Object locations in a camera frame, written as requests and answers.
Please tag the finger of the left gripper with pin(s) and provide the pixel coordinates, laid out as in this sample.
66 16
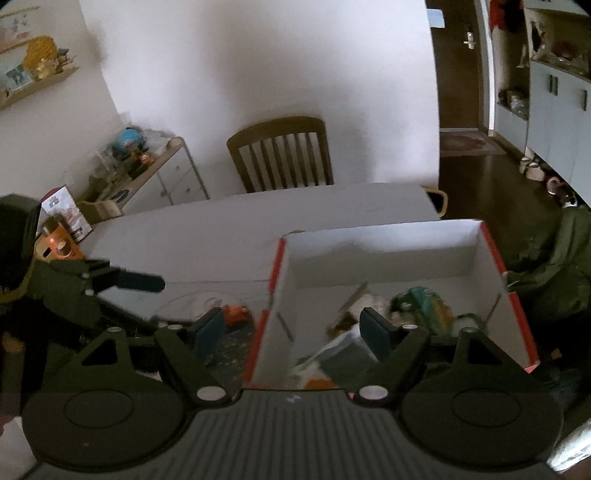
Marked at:
94 276

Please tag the wooden wall shelf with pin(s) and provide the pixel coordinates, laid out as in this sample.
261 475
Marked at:
31 89

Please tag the orange toy figure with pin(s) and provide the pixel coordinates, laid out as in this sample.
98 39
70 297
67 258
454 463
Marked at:
235 316

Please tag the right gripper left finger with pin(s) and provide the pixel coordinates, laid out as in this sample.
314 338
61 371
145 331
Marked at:
183 352

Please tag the grey white patterned pouch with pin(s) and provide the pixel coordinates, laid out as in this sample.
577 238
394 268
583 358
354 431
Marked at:
350 313

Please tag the dark green jacket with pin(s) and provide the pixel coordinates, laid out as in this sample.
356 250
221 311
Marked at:
560 284

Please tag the light blue cabinet unit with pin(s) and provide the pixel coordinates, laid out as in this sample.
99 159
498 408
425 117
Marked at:
557 127

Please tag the blue globe toy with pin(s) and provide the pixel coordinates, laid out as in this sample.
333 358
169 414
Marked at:
127 141

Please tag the red white printed box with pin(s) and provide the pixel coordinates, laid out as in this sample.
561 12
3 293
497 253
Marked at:
60 204

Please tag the dark wooden door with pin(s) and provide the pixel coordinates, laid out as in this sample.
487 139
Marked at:
454 31

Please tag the teal green fabric toy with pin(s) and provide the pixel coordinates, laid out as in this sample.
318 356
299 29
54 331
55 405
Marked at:
425 308

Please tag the white drawer sideboard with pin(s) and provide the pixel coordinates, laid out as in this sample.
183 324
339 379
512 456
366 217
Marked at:
172 179

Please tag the red white cardboard box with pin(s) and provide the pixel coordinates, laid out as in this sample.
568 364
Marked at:
316 272

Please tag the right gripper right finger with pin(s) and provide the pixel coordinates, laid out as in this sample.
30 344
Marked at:
401 354

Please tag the yellow plush ornament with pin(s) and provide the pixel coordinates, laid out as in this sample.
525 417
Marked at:
41 58

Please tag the dark wooden chair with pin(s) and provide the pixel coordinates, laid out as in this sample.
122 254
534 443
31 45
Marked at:
280 154

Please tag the doormat rug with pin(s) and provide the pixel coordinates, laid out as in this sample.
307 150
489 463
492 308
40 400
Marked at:
468 143

